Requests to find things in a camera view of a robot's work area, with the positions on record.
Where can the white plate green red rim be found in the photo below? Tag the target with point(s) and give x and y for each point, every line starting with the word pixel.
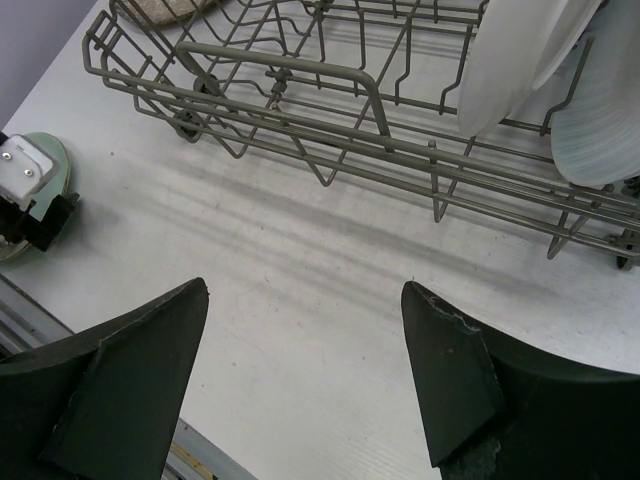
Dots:
pixel 518 46

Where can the speckled brown round plate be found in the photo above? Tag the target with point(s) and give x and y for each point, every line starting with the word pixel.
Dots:
pixel 163 13

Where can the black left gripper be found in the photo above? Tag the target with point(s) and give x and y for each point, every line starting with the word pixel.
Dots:
pixel 20 225

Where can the grey wire dish rack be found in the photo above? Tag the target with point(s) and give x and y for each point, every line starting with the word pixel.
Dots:
pixel 366 89

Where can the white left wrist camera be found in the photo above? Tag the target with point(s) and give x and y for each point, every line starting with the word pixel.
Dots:
pixel 25 169

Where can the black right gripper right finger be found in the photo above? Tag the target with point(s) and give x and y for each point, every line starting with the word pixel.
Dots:
pixel 495 407

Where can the white oval plate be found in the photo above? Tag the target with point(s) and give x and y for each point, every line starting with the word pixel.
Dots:
pixel 595 140

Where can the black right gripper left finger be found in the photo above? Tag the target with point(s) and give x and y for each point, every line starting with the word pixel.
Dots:
pixel 115 385

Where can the mint green flower plate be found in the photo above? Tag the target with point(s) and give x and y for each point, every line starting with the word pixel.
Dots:
pixel 36 200

